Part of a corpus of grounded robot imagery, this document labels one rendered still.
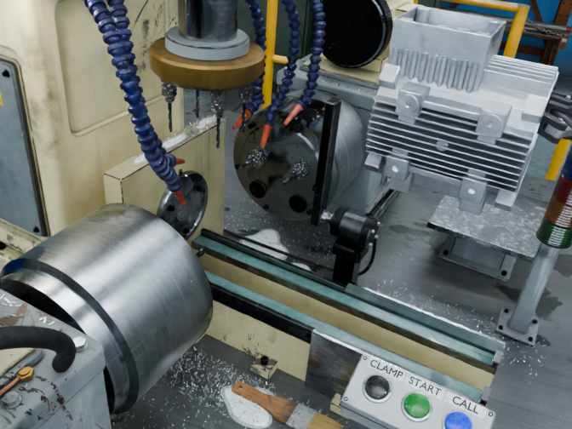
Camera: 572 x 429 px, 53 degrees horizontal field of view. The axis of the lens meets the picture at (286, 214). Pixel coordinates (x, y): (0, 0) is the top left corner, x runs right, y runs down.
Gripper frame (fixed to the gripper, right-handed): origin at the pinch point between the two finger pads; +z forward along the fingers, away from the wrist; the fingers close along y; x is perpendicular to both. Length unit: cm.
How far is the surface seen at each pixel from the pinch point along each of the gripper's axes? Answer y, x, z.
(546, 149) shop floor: -325, 135, -27
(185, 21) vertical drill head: 6.8, 3.2, 40.3
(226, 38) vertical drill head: 3.6, 4.7, 34.8
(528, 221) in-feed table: -51, 43, -19
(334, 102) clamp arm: -10.2, 14.3, 20.5
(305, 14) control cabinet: -293, 92, 156
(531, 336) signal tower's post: -26, 54, -28
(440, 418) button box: 27.5, 28.9, -14.7
